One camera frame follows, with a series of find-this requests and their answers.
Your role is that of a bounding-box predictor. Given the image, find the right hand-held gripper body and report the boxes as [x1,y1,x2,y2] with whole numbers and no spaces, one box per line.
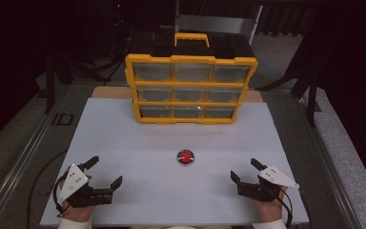
[236,164,300,203]

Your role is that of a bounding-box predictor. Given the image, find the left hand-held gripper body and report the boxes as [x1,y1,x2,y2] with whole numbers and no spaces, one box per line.
[56,163,114,209]

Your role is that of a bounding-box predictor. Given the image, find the round red push button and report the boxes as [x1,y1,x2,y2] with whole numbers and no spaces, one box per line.
[176,149,195,166]

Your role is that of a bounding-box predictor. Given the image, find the clear plastic drawer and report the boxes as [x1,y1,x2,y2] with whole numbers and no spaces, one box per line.
[203,106,236,119]

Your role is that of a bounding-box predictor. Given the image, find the yellow black organizer cabinet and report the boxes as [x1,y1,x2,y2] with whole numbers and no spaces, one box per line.
[124,31,259,126]

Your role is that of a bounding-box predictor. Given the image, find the person's right hand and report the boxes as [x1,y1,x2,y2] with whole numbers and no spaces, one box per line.
[254,185,289,222]

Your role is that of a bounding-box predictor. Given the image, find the person's left hand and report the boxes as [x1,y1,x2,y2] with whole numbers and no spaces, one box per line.
[56,167,95,222]

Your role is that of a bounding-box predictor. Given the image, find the black stand legs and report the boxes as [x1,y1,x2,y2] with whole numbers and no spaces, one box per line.
[260,56,322,128]

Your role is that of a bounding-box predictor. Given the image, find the grid of clear drawers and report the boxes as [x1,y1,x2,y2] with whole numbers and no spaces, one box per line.
[132,62,251,119]

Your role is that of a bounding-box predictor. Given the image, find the dark curtain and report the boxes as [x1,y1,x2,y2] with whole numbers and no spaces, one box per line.
[255,4,320,37]

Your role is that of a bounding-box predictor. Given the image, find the grey metal chair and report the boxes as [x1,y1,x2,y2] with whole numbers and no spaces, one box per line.
[174,0,264,46]

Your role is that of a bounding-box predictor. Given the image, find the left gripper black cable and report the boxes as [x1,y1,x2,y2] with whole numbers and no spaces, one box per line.
[52,173,65,219]

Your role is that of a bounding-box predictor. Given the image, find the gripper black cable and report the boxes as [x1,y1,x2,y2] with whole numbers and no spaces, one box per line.
[276,187,295,229]
[52,173,65,219]

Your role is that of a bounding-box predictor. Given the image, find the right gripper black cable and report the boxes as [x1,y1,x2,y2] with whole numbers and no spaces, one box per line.
[276,187,295,229]

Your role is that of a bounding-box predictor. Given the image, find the black floor cable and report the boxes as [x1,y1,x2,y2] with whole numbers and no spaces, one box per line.
[26,148,69,229]

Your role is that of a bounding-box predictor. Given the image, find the aluminium floor rail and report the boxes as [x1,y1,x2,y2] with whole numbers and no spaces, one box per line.
[290,94,363,229]
[0,89,72,228]

